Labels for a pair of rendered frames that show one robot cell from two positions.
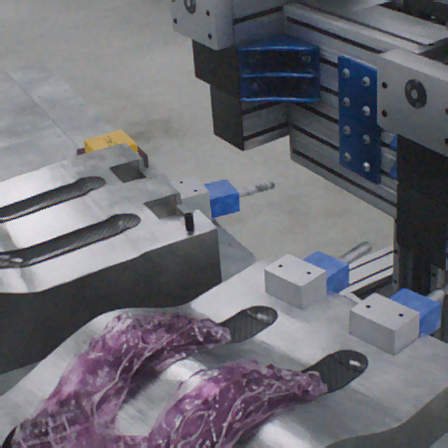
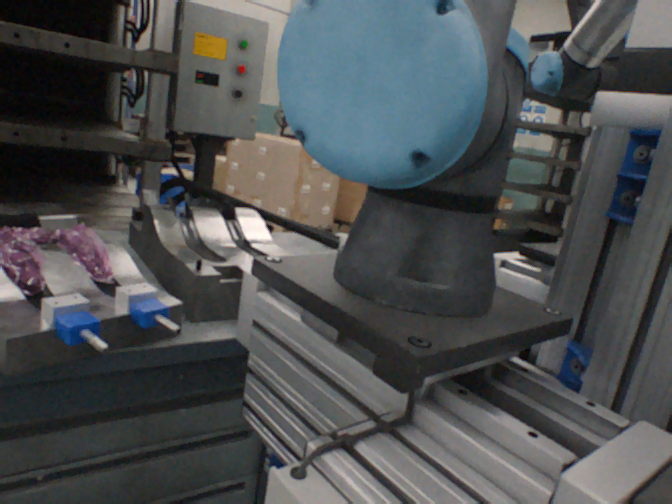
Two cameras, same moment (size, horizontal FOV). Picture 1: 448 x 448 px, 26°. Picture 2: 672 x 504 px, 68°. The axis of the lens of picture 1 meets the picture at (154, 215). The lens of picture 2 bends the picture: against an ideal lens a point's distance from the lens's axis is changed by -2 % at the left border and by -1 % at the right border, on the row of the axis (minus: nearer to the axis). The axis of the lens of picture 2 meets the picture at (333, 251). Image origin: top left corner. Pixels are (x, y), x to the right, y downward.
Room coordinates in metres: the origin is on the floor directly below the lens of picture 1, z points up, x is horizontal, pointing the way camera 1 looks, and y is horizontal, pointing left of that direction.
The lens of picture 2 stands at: (0.87, -0.91, 1.18)
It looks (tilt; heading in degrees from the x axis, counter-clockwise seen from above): 14 degrees down; 74
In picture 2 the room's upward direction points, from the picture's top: 10 degrees clockwise
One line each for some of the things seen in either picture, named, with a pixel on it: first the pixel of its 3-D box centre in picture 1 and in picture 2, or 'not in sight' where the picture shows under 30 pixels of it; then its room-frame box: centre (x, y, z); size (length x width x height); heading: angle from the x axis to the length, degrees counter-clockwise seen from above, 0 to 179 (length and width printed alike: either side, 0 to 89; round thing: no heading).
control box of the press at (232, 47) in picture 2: not in sight; (197, 226); (0.86, 0.95, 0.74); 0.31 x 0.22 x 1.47; 20
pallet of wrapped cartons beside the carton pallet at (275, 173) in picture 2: not in sight; (279, 182); (1.66, 4.48, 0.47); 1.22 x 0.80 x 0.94; 123
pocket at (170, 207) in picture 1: (172, 221); (227, 279); (0.93, -0.02, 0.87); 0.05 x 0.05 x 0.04; 20
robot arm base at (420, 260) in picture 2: not in sight; (421, 235); (1.07, -0.48, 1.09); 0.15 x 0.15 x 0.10
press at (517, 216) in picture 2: not in sight; (568, 178); (4.34, 3.40, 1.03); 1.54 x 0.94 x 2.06; 29
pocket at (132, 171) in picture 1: (135, 184); not in sight; (1.03, 0.02, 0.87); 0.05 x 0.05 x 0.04; 20
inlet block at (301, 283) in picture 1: (326, 272); (153, 315); (0.81, -0.17, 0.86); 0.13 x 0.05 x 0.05; 127
